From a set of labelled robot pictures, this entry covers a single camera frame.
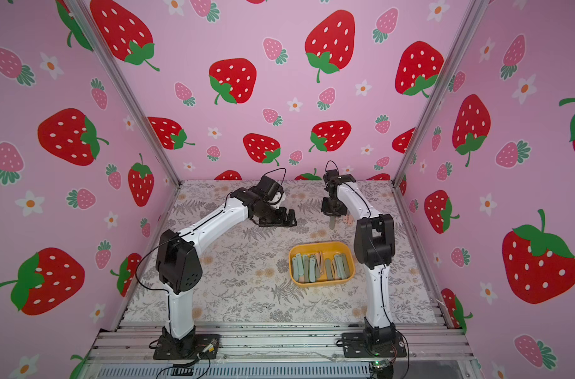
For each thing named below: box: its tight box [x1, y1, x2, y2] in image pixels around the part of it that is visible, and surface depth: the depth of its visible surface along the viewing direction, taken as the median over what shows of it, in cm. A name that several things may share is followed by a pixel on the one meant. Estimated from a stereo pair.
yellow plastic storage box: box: [288, 241, 356, 287], surface depth 92 cm
